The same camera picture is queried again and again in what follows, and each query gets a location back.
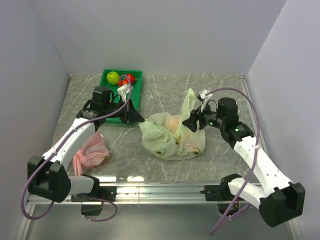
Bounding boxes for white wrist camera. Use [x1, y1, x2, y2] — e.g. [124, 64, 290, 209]
[117, 84, 133, 102]
[197, 89, 213, 113]

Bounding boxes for aluminium table edge rail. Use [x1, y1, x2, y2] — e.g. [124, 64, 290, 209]
[26, 181, 292, 206]

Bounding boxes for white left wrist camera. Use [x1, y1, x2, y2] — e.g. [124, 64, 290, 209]
[117, 84, 133, 102]

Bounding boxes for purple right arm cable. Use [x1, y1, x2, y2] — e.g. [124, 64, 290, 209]
[206, 87, 261, 236]

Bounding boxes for green plastic fruit tray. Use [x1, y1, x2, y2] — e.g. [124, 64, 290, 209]
[99, 69, 143, 111]

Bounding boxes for green fake apple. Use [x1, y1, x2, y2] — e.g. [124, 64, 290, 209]
[106, 71, 120, 86]

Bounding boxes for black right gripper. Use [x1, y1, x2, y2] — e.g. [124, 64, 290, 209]
[181, 100, 225, 133]

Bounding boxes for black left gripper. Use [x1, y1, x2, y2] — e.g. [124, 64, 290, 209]
[104, 98, 145, 124]

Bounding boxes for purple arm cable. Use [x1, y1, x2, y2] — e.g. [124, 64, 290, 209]
[206, 87, 261, 236]
[20, 74, 133, 222]

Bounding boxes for pink plastic bag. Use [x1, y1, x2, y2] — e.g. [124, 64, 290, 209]
[72, 132, 110, 177]

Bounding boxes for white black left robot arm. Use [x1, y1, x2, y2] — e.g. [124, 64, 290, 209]
[23, 84, 144, 203]

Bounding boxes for light green plastic bag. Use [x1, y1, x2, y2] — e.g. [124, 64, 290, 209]
[138, 88, 206, 161]

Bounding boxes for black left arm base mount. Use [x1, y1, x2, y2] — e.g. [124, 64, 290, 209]
[70, 186, 118, 222]

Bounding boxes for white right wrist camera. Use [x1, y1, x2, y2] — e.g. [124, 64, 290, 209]
[197, 89, 213, 113]

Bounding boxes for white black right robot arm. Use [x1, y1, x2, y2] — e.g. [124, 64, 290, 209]
[182, 95, 306, 227]

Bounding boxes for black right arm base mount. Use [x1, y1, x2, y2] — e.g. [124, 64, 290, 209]
[200, 185, 234, 215]

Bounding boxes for red fake strawberry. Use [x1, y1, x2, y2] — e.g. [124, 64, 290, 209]
[117, 73, 136, 87]

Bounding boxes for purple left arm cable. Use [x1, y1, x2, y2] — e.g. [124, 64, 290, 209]
[20, 74, 133, 222]

